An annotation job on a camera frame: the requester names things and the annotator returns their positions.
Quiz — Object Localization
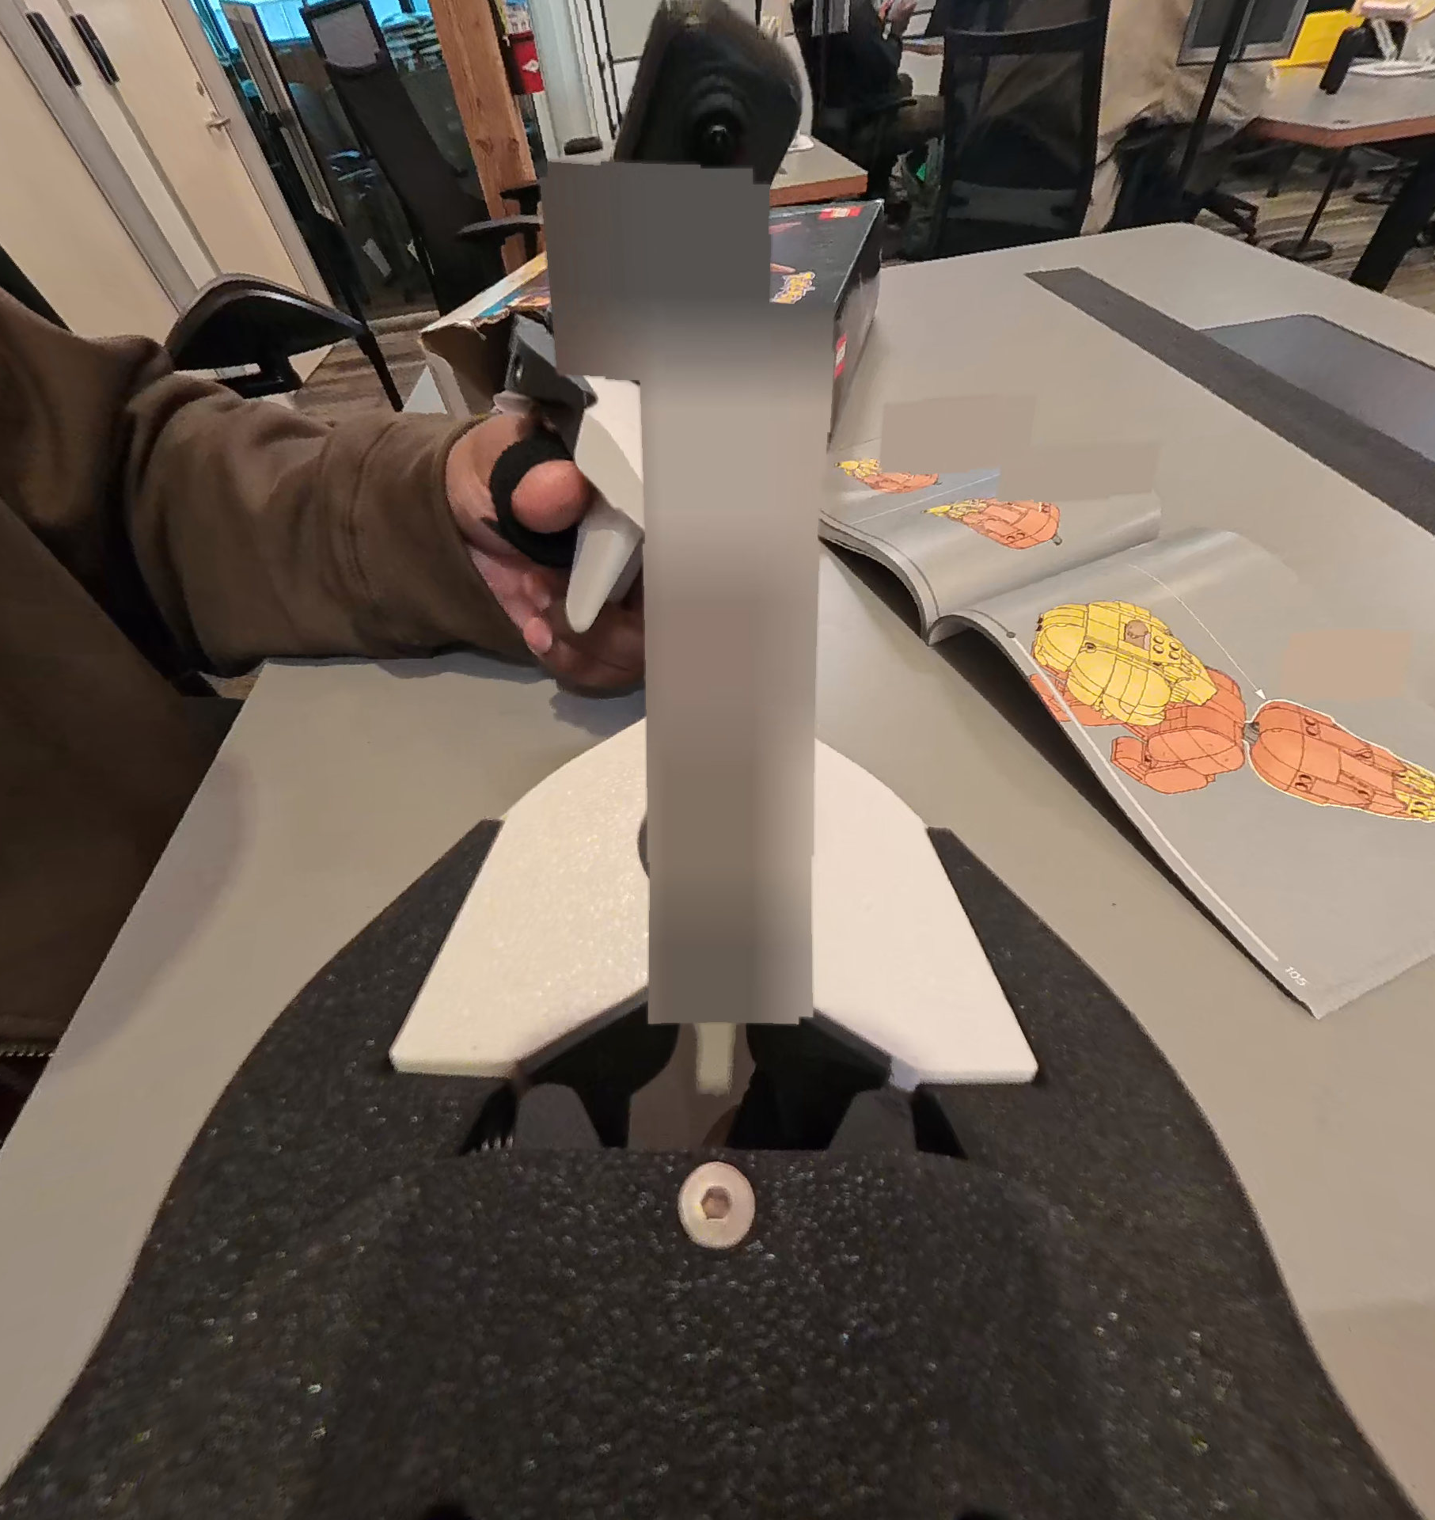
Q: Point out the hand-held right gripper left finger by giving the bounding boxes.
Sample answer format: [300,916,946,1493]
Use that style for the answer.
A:
[391,754,650,1075]

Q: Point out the person's left forearm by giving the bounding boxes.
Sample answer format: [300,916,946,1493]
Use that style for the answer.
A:
[0,254,523,681]

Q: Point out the person's brown jacket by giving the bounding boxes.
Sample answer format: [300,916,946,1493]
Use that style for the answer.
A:
[0,451,250,1224]

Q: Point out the wooden pillar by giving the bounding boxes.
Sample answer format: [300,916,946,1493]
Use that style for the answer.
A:
[430,0,541,256]

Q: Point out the wooden-edged office table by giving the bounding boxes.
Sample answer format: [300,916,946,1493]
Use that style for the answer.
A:
[1245,64,1435,292]

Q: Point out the glass window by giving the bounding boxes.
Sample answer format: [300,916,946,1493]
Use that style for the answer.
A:
[189,0,316,54]

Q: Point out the black office chair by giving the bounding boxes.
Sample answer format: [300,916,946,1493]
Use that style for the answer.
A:
[301,0,546,315]
[931,0,1111,256]

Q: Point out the grey desk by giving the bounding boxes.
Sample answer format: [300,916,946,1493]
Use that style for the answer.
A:
[0,223,1435,1520]

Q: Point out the small grey side table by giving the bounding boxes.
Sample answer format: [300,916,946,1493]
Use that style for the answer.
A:
[771,135,872,208]

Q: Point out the grey monitor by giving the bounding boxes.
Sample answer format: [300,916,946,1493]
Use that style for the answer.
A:
[1181,0,1313,66]

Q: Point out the white door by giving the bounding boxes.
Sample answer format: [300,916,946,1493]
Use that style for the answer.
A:
[0,0,328,345]

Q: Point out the person's left hand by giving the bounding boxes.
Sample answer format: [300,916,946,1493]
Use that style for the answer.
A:
[447,408,650,698]

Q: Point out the printed toy box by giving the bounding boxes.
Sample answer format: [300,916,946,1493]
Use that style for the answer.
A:
[420,200,888,435]

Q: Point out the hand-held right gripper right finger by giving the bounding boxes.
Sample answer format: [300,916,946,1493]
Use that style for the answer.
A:
[812,747,1042,1091]

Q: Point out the black chair armrest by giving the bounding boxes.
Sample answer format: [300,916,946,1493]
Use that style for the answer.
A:
[166,272,404,410]

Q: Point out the open grey instruction booklet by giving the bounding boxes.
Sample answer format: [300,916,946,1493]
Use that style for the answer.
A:
[819,456,1435,1020]

